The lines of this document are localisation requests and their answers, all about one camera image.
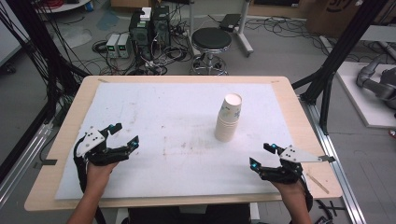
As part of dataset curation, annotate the stack of white paper cups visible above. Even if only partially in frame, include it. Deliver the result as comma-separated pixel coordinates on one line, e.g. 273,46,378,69
214,92,244,144

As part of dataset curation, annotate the black computer tower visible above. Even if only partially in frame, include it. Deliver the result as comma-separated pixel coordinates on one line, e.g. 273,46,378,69
151,5,172,49
128,10,154,61

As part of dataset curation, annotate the white table mat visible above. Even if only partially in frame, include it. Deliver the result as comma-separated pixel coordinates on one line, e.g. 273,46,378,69
54,81,295,201

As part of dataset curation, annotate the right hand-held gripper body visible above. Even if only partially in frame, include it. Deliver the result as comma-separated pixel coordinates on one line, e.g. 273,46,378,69
258,144,336,185

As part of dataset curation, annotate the black round stool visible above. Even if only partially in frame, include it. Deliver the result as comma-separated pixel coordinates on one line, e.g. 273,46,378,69
189,26,233,77

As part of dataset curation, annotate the person's dark clothing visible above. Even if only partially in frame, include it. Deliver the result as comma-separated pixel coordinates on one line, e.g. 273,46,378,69
126,203,252,224

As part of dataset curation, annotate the person's right hand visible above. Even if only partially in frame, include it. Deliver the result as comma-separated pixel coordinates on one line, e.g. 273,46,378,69
270,179,308,204

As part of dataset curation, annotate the grey bench power supply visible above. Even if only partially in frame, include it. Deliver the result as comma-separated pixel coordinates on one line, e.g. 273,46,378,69
117,33,134,60
106,33,121,59

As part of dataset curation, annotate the cardboard box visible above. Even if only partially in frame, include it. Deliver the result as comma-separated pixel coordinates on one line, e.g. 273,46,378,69
305,0,396,39

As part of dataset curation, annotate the person's left hand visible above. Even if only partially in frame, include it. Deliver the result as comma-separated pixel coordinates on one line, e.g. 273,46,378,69
84,161,120,191

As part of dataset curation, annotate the black metal frame post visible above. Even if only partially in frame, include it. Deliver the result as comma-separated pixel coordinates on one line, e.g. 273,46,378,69
291,0,390,135
5,0,83,104

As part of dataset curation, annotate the aluminium rail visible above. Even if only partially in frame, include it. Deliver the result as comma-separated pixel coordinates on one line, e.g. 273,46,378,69
298,95,369,224
0,121,54,210

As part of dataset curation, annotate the tangle of floor cables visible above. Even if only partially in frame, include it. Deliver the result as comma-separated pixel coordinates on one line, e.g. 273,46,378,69
91,29,194,77

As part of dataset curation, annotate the black flat device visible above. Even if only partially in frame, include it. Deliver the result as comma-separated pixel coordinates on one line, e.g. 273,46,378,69
219,13,243,33

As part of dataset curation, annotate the thin wooden stick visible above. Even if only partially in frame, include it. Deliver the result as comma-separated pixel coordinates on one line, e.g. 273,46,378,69
305,172,331,195

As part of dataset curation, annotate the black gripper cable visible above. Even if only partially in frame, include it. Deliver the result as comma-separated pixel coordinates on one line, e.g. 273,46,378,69
73,136,90,194

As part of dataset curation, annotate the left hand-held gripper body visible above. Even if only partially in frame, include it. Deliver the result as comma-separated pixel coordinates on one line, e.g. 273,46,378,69
74,125,132,167

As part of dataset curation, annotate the white floor board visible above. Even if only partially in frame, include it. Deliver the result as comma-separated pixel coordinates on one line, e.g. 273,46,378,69
335,61,396,130

